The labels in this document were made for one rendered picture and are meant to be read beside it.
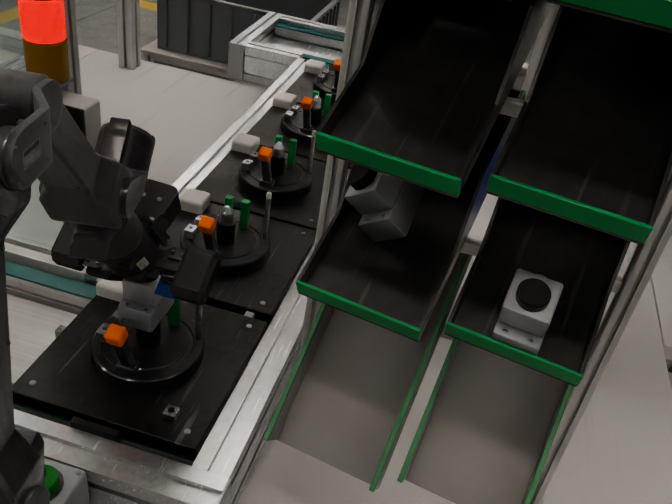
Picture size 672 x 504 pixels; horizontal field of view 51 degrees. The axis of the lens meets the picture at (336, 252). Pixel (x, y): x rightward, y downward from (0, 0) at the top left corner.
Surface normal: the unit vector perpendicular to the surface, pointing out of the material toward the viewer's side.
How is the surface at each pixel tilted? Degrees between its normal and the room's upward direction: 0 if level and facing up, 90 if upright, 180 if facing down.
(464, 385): 45
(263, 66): 90
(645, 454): 0
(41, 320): 0
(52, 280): 0
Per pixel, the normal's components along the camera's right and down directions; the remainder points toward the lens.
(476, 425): -0.20, -0.24
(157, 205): 0.04, -0.62
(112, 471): 0.14, -0.81
